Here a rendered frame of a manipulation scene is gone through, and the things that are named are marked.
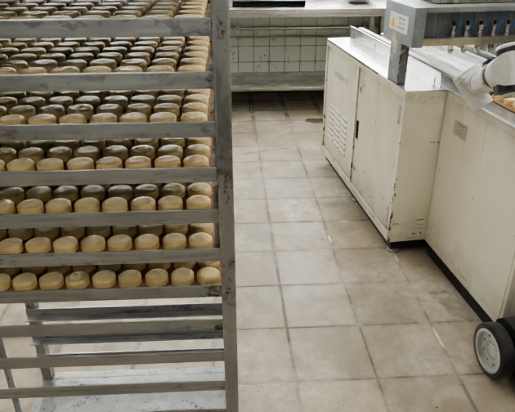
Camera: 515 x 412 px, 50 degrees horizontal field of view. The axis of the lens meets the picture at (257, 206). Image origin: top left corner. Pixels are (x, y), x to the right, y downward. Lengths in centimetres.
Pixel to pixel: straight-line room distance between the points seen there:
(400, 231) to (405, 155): 40
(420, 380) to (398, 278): 65
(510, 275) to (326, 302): 76
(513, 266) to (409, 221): 71
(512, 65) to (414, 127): 107
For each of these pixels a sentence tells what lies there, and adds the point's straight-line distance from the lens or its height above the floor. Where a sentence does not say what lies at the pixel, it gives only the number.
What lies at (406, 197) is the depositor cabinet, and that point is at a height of 33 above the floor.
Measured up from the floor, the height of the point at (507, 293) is 25.
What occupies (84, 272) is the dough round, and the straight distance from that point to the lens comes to 128.
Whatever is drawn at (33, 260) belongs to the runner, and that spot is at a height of 87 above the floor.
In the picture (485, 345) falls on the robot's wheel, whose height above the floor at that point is 9.
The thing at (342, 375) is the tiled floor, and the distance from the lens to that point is 213.
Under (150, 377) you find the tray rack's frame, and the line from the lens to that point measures 193.
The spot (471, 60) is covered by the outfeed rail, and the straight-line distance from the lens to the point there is 302.
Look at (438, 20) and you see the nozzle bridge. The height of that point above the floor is 111.
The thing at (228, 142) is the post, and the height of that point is 113.
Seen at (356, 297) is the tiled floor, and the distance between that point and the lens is 252.
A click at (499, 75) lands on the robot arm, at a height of 113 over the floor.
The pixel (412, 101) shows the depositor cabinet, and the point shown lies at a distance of 252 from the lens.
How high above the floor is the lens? 147
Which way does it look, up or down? 27 degrees down
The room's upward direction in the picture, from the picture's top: straight up
